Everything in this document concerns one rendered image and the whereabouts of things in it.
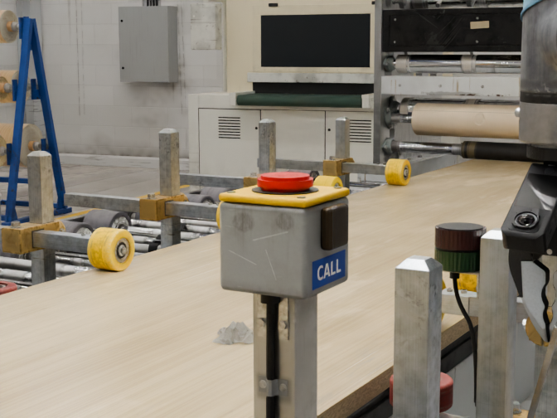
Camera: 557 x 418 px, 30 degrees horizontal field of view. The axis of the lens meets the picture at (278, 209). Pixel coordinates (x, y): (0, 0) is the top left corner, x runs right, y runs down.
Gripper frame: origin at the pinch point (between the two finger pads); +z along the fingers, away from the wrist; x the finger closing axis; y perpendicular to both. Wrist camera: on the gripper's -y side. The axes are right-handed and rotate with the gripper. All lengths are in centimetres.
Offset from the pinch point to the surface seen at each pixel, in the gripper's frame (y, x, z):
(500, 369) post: 4.8, 6.6, 6.6
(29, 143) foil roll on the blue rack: 507, 548, 55
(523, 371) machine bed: 89, 28, 35
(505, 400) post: 4.8, 5.9, 10.3
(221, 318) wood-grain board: 25, 58, 12
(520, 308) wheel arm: 34.0, 13.0, 7.1
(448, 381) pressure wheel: 10.8, 15.1, 11.3
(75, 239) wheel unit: 43, 103, 7
